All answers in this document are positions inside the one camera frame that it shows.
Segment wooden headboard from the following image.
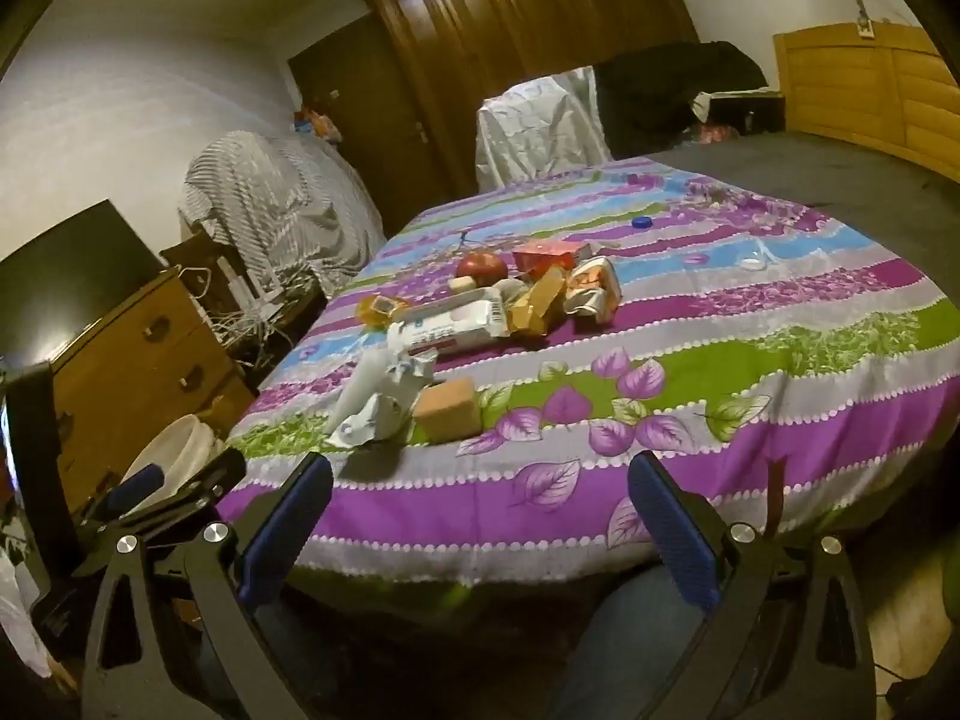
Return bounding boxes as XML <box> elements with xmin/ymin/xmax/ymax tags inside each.
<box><xmin>772</xmin><ymin>22</ymin><xmax>960</xmax><ymax>185</ymax></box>

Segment orange plastic jelly cup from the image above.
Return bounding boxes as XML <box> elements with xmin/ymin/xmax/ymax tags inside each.
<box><xmin>356</xmin><ymin>295</ymin><xmax>413</xmax><ymax>329</ymax></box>

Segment grey bed blanket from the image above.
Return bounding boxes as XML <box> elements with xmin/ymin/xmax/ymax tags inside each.
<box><xmin>645</xmin><ymin>131</ymin><xmax>960</xmax><ymax>297</ymax></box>

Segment dark wooden door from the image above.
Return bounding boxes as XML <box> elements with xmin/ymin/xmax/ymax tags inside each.
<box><xmin>287</xmin><ymin>15</ymin><xmax>458</xmax><ymax>200</ymax></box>

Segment long white packet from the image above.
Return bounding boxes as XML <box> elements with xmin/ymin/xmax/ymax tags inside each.
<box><xmin>386</xmin><ymin>296</ymin><xmax>511</xmax><ymax>353</ymax></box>

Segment gold cigarette carton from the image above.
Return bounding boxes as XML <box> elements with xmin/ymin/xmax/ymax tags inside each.
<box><xmin>506</xmin><ymin>265</ymin><xmax>567</xmax><ymax>337</ymax></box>

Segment person's right leg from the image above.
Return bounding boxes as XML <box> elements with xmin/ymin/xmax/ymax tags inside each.
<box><xmin>551</xmin><ymin>562</ymin><xmax>721</xmax><ymax>720</ymax></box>

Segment dark wooden wardrobe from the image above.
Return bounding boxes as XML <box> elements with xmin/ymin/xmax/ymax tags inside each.
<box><xmin>364</xmin><ymin>0</ymin><xmax>702</xmax><ymax>200</ymax></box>

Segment orange and blue toy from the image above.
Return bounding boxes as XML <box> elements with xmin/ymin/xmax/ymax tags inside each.
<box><xmin>292</xmin><ymin>106</ymin><xmax>340</xmax><ymax>140</ymax></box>

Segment striped floral bedsheet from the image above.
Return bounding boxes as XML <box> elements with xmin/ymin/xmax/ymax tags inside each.
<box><xmin>225</xmin><ymin>154</ymin><xmax>960</xmax><ymax>590</ymax></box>

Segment tangle of white cables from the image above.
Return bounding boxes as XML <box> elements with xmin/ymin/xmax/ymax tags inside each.
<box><xmin>202</xmin><ymin>270</ymin><xmax>316</xmax><ymax>361</ymax></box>

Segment pile of black clothes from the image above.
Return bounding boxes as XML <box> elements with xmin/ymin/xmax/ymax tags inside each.
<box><xmin>596</xmin><ymin>40</ymin><xmax>770</xmax><ymax>162</ymax></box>

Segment red carton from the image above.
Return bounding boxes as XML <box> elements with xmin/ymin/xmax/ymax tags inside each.
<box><xmin>512</xmin><ymin>238</ymin><xmax>593</xmax><ymax>275</ymax></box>

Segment yellow sponge block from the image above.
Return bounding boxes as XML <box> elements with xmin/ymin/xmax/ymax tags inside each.
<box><xmin>412</xmin><ymin>379</ymin><xmax>481</xmax><ymax>443</ymax></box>

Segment black box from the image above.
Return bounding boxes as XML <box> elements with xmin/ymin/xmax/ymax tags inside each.
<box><xmin>705</xmin><ymin>92</ymin><xmax>785</xmax><ymax>137</ymax></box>

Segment white patterned cloth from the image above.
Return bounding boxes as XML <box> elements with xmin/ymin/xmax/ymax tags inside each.
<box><xmin>0</xmin><ymin>562</ymin><xmax>55</xmax><ymax>683</ymax></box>

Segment orange paper cup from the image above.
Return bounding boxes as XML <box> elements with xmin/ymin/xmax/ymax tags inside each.
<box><xmin>562</xmin><ymin>256</ymin><xmax>622</xmax><ymax>323</ymax></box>

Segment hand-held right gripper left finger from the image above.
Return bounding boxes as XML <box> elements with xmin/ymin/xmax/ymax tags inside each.
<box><xmin>81</xmin><ymin>452</ymin><xmax>335</xmax><ymax>720</ymax></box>

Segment white blue wrapper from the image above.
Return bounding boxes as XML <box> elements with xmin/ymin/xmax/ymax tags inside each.
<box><xmin>324</xmin><ymin>349</ymin><xmax>437</xmax><ymax>451</ymax></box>

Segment white router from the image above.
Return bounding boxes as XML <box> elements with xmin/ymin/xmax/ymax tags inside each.
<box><xmin>214</xmin><ymin>255</ymin><xmax>282</xmax><ymax>308</ymax></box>

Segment wooden dresser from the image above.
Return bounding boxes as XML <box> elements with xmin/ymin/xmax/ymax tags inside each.
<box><xmin>49</xmin><ymin>266</ymin><xmax>260</xmax><ymax>518</ymax></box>

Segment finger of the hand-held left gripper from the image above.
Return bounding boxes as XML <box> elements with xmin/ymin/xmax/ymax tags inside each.
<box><xmin>101</xmin><ymin>463</ymin><xmax>166</xmax><ymax>522</ymax></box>
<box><xmin>146</xmin><ymin>448</ymin><xmax>248</xmax><ymax>533</ymax></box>

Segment grey striped blanket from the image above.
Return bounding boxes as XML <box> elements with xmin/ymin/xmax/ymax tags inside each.
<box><xmin>184</xmin><ymin>131</ymin><xmax>387</xmax><ymax>293</ymax></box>

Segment white plastic basin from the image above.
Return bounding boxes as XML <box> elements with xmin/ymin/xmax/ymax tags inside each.
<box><xmin>120</xmin><ymin>414</ymin><xmax>226</xmax><ymax>518</ymax></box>

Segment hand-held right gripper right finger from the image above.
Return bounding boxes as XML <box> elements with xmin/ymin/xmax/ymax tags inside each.
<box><xmin>626</xmin><ymin>450</ymin><xmax>878</xmax><ymax>720</ymax></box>

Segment person's left leg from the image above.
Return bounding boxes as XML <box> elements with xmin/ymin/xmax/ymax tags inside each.
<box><xmin>195</xmin><ymin>592</ymin><xmax>346</xmax><ymax>720</ymax></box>

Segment person's leg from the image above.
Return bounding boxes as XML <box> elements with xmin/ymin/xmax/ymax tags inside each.
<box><xmin>195</xmin><ymin>592</ymin><xmax>346</xmax><ymax>720</ymax></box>
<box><xmin>551</xmin><ymin>562</ymin><xmax>721</xmax><ymax>720</ymax></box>

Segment white plastic furniture cover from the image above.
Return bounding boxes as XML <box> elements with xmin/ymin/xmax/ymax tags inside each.
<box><xmin>475</xmin><ymin>67</ymin><xmax>608</xmax><ymax>192</ymax></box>

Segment red apple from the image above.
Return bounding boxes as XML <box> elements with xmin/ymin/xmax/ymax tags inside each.
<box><xmin>455</xmin><ymin>251</ymin><xmax>507</xmax><ymax>287</ymax></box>

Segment black television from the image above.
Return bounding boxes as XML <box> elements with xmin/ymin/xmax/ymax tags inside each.
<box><xmin>0</xmin><ymin>200</ymin><xmax>166</xmax><ymax>372</ymax></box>

